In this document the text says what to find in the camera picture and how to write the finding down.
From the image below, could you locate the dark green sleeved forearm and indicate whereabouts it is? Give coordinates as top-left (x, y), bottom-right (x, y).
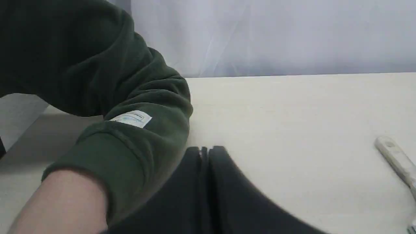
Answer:
top-left (0, 0), bottom-right (193, 224)

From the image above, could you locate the wide wooden paint brush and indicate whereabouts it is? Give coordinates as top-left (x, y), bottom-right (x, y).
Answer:
top-left (374, 136), bottom-right (416, 234)

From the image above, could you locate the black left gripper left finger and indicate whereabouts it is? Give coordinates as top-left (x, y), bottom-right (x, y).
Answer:
top-left (105, 147), bottom-right (208, 234)

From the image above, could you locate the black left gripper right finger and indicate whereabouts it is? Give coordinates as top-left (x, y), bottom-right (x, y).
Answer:
top-left (208, 146), bottom-right (322, 234)

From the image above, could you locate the open bare human hand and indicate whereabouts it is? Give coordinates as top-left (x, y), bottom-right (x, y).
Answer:
top-left (8, 170), bottom-right (108, 234)

